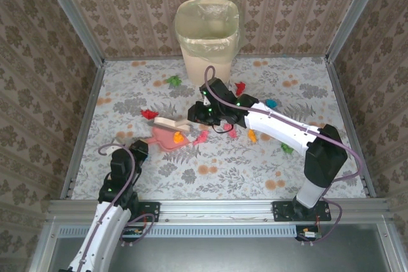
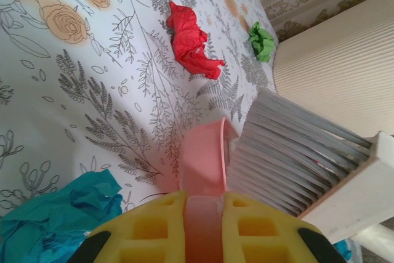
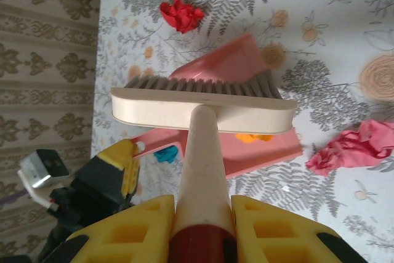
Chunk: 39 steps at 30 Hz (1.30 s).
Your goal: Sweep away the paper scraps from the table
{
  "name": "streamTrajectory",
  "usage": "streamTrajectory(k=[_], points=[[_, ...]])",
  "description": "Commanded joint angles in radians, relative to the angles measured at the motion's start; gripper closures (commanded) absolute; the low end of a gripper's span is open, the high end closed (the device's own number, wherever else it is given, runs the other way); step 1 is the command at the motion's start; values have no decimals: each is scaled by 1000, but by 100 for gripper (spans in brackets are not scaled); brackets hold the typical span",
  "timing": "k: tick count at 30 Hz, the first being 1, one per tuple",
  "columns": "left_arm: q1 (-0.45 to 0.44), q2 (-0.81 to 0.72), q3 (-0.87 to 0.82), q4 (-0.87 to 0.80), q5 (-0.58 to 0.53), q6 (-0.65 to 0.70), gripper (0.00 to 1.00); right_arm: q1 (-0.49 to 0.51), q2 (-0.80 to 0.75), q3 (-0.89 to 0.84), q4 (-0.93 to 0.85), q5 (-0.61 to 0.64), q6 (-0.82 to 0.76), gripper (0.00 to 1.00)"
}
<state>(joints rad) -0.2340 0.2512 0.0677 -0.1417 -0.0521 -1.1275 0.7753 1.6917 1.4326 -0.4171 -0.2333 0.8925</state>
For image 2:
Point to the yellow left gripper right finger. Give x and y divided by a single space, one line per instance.
264 238

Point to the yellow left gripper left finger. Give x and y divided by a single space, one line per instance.
147 238

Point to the cream brush with grey bristles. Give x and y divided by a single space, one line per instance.
292 152

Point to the pink plastic dustpan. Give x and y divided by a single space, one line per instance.
203 158

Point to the blue paper scrap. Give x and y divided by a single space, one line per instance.
46 213
343 249

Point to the green paper scrap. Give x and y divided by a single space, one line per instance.
261 41

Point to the cream ribbed trash bin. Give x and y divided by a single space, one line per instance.
338 59

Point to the large red crumpled paper scrap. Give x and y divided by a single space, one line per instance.
187 38

